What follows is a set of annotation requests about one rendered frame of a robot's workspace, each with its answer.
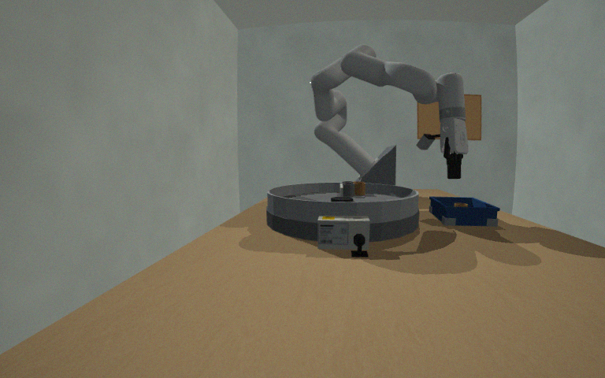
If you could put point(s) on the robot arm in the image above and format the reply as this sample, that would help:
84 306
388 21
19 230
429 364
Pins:
448 91

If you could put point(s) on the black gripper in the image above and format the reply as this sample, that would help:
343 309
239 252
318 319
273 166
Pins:
453 136

